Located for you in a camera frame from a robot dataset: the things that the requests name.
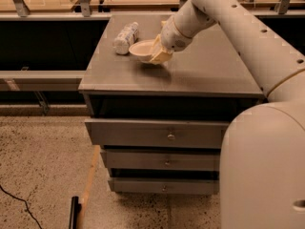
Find grey drawer cabinet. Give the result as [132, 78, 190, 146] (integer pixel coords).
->
[79, 14, 264, 181]

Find top grey drawer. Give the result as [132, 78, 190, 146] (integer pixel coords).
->
[85, 118, 229, 149]

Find black floor cable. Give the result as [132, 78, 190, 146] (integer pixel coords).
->
[0, 184, 43, 229]

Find clear plastic water bottle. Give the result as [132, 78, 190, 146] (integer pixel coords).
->
[113, 22, 139, 55]

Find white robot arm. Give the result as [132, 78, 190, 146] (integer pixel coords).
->
[152, 0, 305, 229]

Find white paper bowl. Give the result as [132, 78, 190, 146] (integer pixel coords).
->
[129, 40, 153, 63]

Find bottom grey drawer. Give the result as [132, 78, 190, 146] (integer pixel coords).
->
[108, 177, 219, 195]

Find black bar on floor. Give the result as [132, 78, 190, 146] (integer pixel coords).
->
[69, 197, 81, 229]

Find grey drawer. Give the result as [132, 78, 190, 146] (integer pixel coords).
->
[108, 177, 219, 195]
[85, 118, 229, 149]
[101, 149, 220, 171]

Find middle grey drawer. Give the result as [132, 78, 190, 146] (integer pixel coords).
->
[101, 149, 220, 171]

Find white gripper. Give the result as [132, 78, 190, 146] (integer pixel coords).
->
[150, 16, 193, 64]

